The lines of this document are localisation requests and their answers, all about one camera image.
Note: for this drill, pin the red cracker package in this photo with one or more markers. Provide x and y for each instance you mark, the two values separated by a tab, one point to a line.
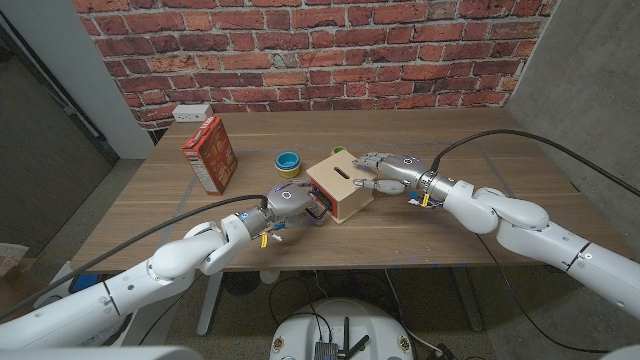
215	160

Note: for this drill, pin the wooden box with slot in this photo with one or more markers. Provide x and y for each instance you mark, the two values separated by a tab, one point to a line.
340	180

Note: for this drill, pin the white robot torso edge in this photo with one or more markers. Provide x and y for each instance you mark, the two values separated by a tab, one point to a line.
100	353

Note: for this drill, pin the blue and yellow bowl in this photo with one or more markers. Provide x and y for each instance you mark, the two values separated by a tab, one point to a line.
288	162

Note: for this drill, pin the red-fronted wooden drawer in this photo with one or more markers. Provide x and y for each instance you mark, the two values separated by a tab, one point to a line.
322	202

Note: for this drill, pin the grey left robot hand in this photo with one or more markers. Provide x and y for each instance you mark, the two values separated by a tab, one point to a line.
292	200

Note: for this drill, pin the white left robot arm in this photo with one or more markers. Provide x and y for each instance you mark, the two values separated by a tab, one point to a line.
150	270

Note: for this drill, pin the black antenna module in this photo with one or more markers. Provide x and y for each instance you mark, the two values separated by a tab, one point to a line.
327	350

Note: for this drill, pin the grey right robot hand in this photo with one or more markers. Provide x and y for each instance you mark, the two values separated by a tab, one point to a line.
400	167

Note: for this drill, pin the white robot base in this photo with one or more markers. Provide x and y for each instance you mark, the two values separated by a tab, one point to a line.
345	320

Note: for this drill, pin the small green object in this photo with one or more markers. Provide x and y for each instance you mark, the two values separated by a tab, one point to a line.
338	150

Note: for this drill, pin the white power outlet strip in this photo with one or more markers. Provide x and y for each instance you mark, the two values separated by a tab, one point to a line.
191	113

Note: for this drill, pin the white table leg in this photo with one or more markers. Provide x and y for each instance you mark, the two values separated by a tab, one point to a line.
210	300

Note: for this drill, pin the red brick printed backdrop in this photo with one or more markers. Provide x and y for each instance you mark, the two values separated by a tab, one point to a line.
300	50

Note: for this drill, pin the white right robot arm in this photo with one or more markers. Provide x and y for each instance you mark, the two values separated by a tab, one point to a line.
540	230

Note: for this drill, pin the grey table leg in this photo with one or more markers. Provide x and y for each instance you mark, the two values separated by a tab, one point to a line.
467	300

